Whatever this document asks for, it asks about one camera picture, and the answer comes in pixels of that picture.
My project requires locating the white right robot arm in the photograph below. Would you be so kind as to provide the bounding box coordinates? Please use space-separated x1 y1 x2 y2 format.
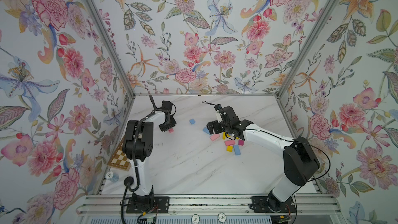
206 104 320 213

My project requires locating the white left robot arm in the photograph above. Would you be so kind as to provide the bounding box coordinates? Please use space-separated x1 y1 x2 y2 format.
122 100 176 206

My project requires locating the light pink block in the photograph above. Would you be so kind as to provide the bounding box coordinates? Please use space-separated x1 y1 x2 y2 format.
209 134 220 142

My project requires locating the blue lower block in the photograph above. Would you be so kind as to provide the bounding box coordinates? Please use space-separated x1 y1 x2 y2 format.
233 145 241 156

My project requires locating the light blue long block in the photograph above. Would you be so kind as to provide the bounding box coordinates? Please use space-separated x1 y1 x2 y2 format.
203 127 210 135

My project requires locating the wooden chessboard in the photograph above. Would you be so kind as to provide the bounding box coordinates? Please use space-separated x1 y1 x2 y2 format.
107 141 131 171

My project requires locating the black round puck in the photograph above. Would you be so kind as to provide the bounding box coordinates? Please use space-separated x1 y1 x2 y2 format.
123 176 134 187

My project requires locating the aluminium frame post right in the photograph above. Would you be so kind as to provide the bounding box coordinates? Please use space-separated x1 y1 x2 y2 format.
275 0 339 100

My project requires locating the aluminium frame post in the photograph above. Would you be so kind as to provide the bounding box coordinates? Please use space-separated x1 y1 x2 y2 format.
83 0 135 99
275 0 339 100

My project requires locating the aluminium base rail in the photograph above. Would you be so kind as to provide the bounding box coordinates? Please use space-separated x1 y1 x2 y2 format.
76 194 341 216

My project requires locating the aluminium frame post left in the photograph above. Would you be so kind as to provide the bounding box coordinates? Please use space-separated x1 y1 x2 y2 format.
83 0 135 99

